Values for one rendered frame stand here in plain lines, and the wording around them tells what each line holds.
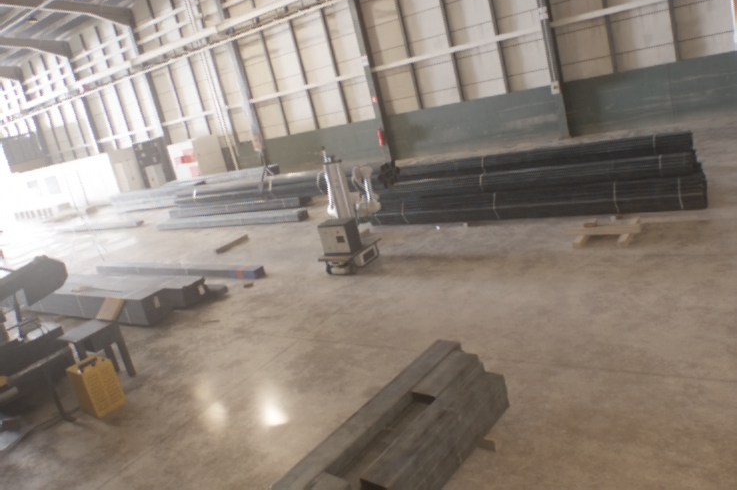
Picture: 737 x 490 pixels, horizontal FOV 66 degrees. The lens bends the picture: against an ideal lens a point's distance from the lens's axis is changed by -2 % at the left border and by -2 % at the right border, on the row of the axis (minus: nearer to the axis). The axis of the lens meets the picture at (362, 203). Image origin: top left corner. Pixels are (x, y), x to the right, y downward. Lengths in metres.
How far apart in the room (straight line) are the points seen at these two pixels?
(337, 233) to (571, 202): 3.75
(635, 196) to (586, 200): 0.73
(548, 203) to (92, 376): 7.03
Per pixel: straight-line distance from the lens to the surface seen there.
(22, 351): 9.20
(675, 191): 9.41
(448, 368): 5.02
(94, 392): 7.46
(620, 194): 9.57
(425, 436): 4.31
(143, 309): 9.73
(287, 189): 11.33
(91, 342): 8.01
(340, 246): 9.30
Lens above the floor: 2.96
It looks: 12 degrees down
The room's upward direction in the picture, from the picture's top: 14 degrees counter-clockwise
